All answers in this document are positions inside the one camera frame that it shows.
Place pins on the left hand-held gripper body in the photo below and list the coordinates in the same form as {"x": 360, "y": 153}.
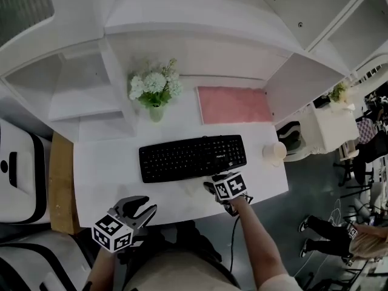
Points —
{"x": 112, "y": 232}

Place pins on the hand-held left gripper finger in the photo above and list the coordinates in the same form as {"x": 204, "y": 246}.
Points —
{"x": 148, "y": 215}
{"x": 133, "y": 205}

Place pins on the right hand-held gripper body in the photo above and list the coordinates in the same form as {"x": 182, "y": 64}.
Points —
{"x": 230, "y": 188}

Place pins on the black keyboard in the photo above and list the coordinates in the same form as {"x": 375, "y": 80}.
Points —
{"x": 188, "y": 159}

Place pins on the person's left forearm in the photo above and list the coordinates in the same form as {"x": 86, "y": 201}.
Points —
{"x": 101, "y": 271}

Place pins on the person's right forearm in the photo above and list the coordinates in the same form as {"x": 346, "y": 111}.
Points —
{"x": 254, "y": 238}

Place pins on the person's black trousers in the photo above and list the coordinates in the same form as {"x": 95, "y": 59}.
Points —
{"x": 188, "y": 238}

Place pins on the white cup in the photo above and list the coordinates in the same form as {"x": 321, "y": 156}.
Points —
{"x": 274, "y": 153}

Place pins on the person's beige shirt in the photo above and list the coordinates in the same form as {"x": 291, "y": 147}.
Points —
{"x": 182, "y": 271}

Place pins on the brown cardboard box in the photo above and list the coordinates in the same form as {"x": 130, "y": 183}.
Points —
{"x": 62, "y": 186}

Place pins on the black cushioned stool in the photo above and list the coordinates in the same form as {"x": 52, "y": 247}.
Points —
{"x": 289, "y": 135}

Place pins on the pink mat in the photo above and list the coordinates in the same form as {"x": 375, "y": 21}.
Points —
{"x": 233, "y": 105}

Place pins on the white and black service robot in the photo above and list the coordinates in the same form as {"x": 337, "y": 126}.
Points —
{"x": 30, "y": 268}
{"x": 24, "y": 162}

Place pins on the white flowers in vase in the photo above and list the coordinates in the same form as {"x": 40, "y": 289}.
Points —
{"x": 154, "y": 86}

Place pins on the white ornate dressing table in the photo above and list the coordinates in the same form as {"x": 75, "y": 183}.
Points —
{"x": 333, "y": 132}

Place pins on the flower plant in black pot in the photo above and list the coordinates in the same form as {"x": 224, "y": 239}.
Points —
{"x": 338, "y": 94}

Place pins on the checkered fabric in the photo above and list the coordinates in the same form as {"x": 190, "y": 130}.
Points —
{"x": 365, "y": 129}

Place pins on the black office chair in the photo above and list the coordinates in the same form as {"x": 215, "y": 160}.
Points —
{"x": 373, "y": 147}

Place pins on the white hutch shelf cabinet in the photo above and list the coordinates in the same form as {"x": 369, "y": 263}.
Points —
{"x": 212, "y": 26}

